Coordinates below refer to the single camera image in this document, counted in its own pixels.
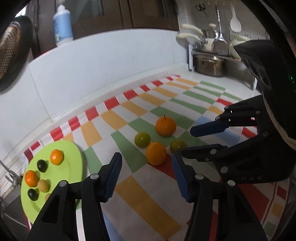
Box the green tomato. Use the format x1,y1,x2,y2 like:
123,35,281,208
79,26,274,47
170,140,187,154
134,132,151,148

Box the small orange plate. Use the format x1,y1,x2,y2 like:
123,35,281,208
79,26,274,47
24,170,39,187
50,149,64,165

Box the dark green lime on plate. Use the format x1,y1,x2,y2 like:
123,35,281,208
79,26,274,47
28,188,39,201

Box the small orange upper plate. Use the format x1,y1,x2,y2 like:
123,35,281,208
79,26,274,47
50,149,64,165

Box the black scissors on wall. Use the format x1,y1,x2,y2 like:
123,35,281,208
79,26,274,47
195,2,208,17

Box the small orange left plate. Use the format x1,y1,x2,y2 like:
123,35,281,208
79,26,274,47
24,170,39,187

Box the stainless steel pot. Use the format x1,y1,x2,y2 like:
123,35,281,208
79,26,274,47
193,54,226,77

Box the striped colourful tablecloth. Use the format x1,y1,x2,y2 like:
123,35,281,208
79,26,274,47
34,75,290,240

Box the cream handled pan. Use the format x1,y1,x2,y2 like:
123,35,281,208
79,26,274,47
176,33,214,52
181,22,218,39

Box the dark avocado fruit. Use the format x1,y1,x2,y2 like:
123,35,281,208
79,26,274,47
37,159,48,173

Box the chrome kitchen faucet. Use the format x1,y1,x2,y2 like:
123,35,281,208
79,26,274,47
0,160,23,189

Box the blue white soap bottle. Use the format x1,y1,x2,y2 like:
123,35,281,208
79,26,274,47
53,1,74,47

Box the tan round fruit on plate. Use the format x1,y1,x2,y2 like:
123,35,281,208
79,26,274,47
37,179,50,193

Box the metal colander on wall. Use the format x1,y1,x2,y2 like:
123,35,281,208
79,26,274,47
1,16,34,92

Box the large orange with stem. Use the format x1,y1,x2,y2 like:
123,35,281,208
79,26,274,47
155,115,177,137

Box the cream handled pan upper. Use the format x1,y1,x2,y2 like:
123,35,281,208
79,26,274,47
181,22,218,39

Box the smooth orange fruit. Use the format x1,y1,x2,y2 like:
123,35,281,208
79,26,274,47
145,142,167,166

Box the cream handled pan lower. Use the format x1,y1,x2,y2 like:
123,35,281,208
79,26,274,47
176,33,214,52

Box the white rice spoon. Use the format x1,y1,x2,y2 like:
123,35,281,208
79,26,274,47
230,3,242,33

